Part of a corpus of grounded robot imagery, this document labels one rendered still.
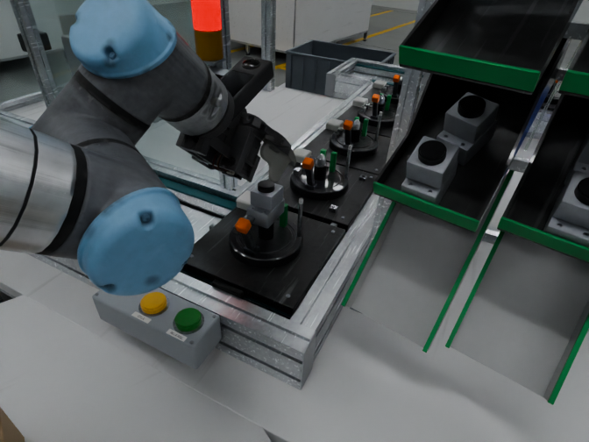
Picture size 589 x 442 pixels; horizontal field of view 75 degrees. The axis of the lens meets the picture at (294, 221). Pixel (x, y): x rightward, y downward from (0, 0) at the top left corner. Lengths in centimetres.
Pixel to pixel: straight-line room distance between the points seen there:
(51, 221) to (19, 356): 59
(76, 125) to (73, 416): 48
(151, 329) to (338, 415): 32
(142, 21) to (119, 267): 19
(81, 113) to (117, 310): 39
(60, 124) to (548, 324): 61
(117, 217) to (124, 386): 50
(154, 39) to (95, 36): 4
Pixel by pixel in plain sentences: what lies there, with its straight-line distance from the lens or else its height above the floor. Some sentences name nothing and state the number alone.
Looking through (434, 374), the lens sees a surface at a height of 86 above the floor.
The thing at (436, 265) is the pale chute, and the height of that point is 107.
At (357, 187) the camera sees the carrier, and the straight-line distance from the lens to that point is 95.
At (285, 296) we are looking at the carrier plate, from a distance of 66.
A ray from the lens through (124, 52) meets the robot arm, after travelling 35.
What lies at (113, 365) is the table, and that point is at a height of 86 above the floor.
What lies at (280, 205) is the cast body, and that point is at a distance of 70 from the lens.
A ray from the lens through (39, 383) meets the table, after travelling 79.
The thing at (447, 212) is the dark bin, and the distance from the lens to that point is 48.
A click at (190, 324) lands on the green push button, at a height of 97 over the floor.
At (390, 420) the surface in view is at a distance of 69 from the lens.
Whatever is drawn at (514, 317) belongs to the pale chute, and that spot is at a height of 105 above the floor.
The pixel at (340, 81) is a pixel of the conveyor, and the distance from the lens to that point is 185.
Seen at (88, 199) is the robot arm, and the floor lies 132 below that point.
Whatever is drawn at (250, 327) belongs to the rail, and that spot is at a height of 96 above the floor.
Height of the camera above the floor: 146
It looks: 37 degrees down
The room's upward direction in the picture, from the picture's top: 3 degrees clockwise
